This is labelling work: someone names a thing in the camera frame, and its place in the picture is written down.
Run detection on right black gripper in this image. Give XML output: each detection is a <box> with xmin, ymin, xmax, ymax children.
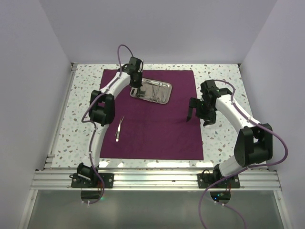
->
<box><xmin>187</xmin><ymin>97</ymin><xmax>217</xmax><ymax>127</ymax></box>

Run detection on steel forceps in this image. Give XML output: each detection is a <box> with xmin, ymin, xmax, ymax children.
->
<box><xmin>149</xmin><ymin>83</ymin><xmax>161</xmax><ymax>103</ymax></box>

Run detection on purple cloth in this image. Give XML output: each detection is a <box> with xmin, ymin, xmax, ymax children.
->
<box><xmin>100</xmin><ymin>70</ymin><xmax>203</xmax><ymax>160</ymax></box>

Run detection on steel tweezers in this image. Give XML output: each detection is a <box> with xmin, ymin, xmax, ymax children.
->
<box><xmin>115</xmin><ymin>116</ymin><xmax>124</xmax><ymax>142</ymax></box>

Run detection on steel scissors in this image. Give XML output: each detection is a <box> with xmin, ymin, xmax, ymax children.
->
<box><xmin>136</xmin><ymin>81</ymin><xmax>153</xmax><ymax>97</ymax></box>

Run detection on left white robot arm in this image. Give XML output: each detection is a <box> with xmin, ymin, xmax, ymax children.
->
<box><xmin>77</xmin><ymin>71</ymin><xmax>142</xmax><ymax>187</ymax></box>

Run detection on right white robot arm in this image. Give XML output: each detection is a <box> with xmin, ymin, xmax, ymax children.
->
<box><xmin>186</xmin><ymin>88</ymin><xmax>273</xmax><ymax>187</ymax></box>

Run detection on steel instrument tray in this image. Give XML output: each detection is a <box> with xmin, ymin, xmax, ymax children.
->
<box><xmin>130</xmin><ymin>78</ymin><xmax>172</xmax><ymax>104</ymax></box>

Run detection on steel clamp in tray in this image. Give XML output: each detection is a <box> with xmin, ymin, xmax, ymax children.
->
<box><xmin>158</xmin><ymin>83</ymin><xmax>168</xmax><ymax>104</ymax></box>

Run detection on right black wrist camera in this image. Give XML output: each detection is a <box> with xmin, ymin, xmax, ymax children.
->
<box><xmin>200</xmin><ymin>80</ymin><xmax>219</xmax><ymax>95</ymax></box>

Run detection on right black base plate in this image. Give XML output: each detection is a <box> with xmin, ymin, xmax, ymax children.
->
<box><xmin>197</xmin><ymin>169</ymin><xmax>241</xmax><ymax>188</ymax></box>

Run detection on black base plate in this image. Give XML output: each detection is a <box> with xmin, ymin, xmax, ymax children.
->
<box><xmin>69</xmin><ymin>165</ymin><xmax>114</xmax><ymax>188</ymax></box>
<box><xmin>197</xmin><ymin>169</ymin><xmax>241</xmax><ymax>188</ymax></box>

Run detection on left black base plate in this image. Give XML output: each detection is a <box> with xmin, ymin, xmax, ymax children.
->
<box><xmin>69</xmin><ymin>165</ymin><xmax>114</xmax><ymax>188</ymax></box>

